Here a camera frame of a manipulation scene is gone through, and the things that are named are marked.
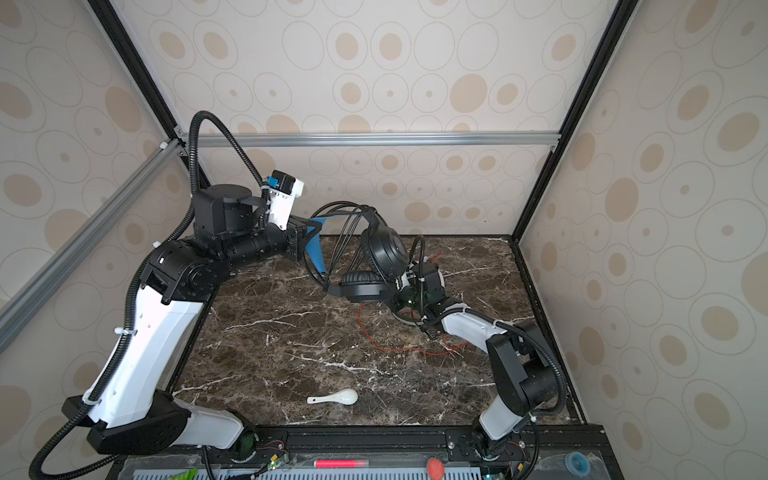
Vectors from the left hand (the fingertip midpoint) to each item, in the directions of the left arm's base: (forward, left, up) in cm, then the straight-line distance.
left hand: (322, 222), depth 57 cm
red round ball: (-36, -23, -43) cm, 61 cm away
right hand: (+7, -10, -34) cm, 36 cm away
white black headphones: (+5, -21, -47) cm, 52 cm away
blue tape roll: (-35, -58, -46) cm, 82 cm away
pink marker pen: (-35, -1, -46) cm, 58 cm away
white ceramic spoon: (-20, -1, -47) cm, 51 cm away
